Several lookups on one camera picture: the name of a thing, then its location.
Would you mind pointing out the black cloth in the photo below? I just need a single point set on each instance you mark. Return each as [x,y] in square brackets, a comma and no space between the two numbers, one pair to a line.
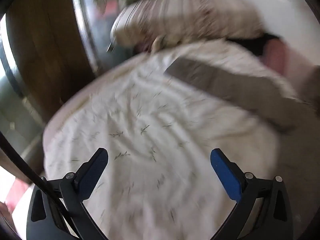
[250,43]

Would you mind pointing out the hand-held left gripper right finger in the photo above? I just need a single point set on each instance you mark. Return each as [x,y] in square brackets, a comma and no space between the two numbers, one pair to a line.
[225,175]

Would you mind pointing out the white floral bed sheet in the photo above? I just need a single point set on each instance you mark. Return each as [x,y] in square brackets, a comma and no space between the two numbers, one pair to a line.
[150,105]

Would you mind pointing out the small striped floral pillow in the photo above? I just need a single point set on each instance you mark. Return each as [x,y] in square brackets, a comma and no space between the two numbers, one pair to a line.
[187,17]

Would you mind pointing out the large pink quilted cushion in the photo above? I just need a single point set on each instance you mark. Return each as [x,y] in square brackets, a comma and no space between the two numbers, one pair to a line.
[275,55]

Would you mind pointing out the olive puffer jacket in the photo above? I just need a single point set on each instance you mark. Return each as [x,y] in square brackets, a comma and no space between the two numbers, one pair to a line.
[212,80]

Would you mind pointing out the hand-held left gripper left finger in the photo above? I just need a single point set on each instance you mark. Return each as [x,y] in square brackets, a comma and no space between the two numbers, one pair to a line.
[92,175]

